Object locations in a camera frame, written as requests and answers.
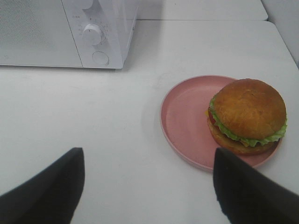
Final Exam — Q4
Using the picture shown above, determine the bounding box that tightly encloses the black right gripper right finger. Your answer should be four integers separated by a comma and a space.
214, 147, 299, 224

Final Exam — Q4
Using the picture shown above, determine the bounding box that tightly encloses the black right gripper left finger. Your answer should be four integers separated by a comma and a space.
0, 147, 84, 224

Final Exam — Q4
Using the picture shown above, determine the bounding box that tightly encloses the burger with lettuce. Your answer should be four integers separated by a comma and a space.
207, 78, 287, 155

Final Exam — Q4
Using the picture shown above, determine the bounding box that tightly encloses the pink round plate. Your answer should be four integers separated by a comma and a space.
160, 76, 279, 170

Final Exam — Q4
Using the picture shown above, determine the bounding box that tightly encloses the round white door button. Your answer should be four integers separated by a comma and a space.
92, 51, 109, 65

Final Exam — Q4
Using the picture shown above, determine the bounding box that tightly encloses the white microwave oven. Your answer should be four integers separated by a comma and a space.
0, 0, 139, 69

